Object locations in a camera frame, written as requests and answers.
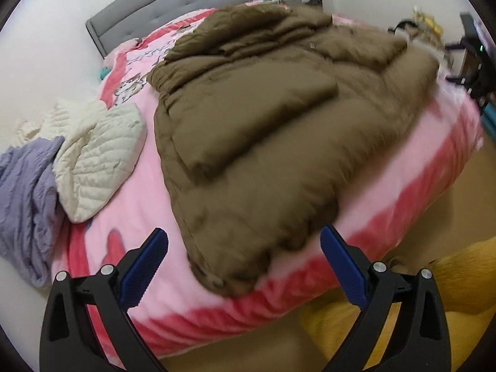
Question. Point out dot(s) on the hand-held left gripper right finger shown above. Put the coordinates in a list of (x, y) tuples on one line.
[(347, 267)]

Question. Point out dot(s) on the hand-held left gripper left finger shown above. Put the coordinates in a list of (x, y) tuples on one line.
[(144, 269)]

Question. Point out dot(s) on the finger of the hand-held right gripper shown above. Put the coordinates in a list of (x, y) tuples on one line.
[(457, 46), (457, 80)]

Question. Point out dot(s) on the brown puffer jacket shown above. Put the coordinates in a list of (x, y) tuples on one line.
[(279, 124)]

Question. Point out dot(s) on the yellow patterned object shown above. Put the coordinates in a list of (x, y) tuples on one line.
[(428, 19)]

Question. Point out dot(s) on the pink cat print blanket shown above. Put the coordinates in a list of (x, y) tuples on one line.
[(143, 201)]

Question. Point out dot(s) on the yellow fleece clothing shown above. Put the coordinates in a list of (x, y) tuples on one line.
[(445, 298)]

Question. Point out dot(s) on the cream quilted jacket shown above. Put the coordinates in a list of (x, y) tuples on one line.
[(97, 151)]

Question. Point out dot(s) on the lavender knit sweater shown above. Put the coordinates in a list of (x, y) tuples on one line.
[(27, 209)]

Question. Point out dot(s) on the teal cloth item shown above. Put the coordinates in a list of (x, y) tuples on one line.
[(103, 73)]

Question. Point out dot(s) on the pink plush pillow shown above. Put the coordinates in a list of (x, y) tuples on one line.
[(122, 48)]

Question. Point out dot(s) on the grey tufted headboard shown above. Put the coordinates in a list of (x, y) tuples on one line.
[(166, 7)]

